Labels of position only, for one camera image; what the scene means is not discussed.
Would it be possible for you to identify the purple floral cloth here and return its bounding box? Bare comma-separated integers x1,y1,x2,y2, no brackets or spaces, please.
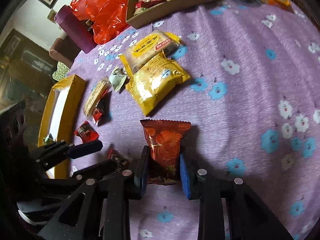
47,0,320,240

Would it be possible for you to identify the small red black candy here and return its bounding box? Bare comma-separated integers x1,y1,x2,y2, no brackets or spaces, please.
107,149,132,170
91,90,112,127
74,121,100,143

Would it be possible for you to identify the brown armchair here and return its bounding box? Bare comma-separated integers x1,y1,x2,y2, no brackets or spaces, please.
49,36,83,68

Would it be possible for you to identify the orange plastic bag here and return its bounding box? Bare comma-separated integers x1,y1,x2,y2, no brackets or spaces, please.
70,0,130,45

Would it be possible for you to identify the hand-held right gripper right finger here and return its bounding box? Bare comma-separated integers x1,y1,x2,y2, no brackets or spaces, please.
179,152,294,240

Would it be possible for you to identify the green patterned cushion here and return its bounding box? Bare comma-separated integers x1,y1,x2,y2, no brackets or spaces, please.
51,61,70,82

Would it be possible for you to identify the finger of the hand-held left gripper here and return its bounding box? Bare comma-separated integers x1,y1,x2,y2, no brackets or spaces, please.
37,159,125,193
30,140,103,170

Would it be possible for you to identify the red gold-print snack packet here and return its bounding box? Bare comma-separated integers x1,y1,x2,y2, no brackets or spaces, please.
139,119,192,186

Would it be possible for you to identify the shiny gold snack packet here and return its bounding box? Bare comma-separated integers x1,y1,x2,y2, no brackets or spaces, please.
125,54,190,117

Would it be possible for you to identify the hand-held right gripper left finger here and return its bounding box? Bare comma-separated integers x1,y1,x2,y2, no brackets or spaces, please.
37,145,150,240

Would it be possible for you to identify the clear yellow-label cracker packet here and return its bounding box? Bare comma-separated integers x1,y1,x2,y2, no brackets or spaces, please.
119,29,181,77

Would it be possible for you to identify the purple thermos bottle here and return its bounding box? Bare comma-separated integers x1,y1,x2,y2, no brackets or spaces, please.
54,4,97,54

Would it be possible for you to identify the small green white packet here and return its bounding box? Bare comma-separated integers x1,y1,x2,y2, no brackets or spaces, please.
108,66,128,92

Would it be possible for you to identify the black white-soled shoe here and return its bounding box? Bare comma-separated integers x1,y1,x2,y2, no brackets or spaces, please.
17,200,59,228

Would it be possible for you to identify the clear beige cracker bar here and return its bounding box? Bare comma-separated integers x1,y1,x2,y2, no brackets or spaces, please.
83,78,111,117

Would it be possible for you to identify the yellow-edged white tray box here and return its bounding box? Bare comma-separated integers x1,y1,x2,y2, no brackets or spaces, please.
37,74,87,179

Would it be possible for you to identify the brown cardboard box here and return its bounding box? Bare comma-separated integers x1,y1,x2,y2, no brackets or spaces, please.
125,0,213,29

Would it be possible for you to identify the dark wooden glass cabinet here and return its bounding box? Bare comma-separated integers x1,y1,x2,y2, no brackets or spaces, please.
0,29,59,110

